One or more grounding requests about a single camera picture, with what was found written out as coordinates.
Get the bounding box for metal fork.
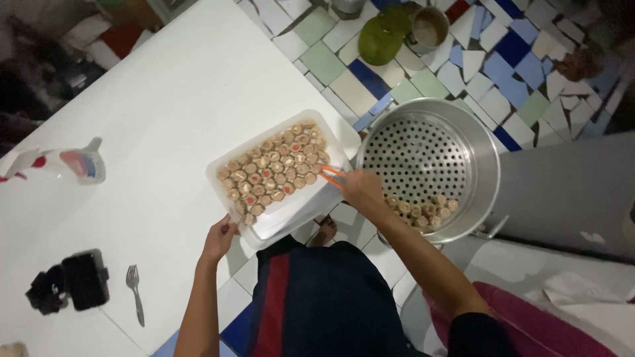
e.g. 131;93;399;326
125;264;146;328

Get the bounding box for person's left hand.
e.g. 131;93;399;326
202;214;241;264

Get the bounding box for pink plastic basin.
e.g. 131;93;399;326
423;281;621;357

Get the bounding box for batch of dumplings in tray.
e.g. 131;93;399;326
217;119;331;227

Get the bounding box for clear spray bottle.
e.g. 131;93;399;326
0;137;107;186

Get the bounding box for black phone on tripod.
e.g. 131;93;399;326
25;249;111;316

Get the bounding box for large aluminium steamer pot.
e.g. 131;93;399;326
356;98;510;246

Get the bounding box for clutter heap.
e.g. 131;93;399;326
0;0;164;149

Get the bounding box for white cloth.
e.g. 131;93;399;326
525;271;635;354

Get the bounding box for person's foot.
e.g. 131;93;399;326
308;215;338;248

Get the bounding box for grey metal cabinet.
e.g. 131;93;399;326
488;131;635;263

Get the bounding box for small metal pot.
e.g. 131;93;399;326
408;6;450;55

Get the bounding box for person's dark shorts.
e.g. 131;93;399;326
246;235;422;357

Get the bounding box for orange tongs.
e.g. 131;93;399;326
319;165;348;190

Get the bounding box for white plastic tray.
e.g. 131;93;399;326
205;109;362;250

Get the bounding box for heap of dumplings in steamer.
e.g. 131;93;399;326
385;193;460;230

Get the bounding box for person's right hand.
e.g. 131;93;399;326
340;169;387;218

